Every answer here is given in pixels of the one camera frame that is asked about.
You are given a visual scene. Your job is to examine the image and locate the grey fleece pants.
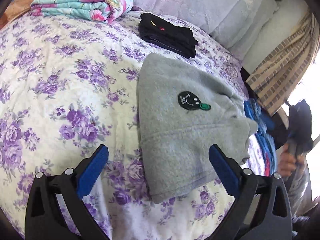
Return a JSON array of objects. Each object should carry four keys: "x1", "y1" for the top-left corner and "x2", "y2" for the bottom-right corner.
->
[{"x1": 137, "y1": 53, "x2": 258, "y2": 204}]

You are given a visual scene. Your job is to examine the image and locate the grey knitted sleeve forearm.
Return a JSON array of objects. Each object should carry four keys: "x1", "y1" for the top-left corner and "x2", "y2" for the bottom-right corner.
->
[{"x1": 287, "y1": 168, "x2": 312, "y2": 218}]

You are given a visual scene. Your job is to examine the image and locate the person's right hand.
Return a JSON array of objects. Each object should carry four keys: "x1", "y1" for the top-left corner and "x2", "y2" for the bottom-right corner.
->
[{"x1": 277, "y1": 144, "x2": 306, "y2": 178}]

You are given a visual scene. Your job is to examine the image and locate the blue clothes pile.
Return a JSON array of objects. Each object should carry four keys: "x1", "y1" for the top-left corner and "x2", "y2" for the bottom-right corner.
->
[{"x1": 244, "y1": 98, "x2": 277, "y2": 176}]

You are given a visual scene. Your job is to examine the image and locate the beige checked curtain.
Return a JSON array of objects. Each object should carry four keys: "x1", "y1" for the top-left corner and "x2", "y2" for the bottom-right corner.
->
[{"x1": 246, "y1": 11, "x2": 319, "y2": 116}]

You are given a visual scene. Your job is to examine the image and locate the purple floral bed quilt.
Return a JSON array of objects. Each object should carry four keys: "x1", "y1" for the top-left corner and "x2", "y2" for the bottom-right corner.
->
[{"x1": 0, "y1": 11, "x2": 266, "y2": 240}]

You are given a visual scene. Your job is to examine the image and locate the folded black pants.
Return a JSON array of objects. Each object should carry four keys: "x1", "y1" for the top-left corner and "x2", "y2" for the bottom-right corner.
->
[{"x1": 138, "y1": 13, "x2": 199, "y2": 59}]

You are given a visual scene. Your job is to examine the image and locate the brown orange pillow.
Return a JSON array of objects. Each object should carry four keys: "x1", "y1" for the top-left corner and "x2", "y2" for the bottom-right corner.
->
[{"x1": 1, "y1": 0, "x2": 34, "y2": 29}]

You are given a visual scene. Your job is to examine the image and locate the folded floral turquoise blanket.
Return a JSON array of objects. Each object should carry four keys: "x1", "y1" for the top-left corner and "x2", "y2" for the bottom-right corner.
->
[{"x1": 30, "y1": 0, "x2": 133, "y2": 23}]

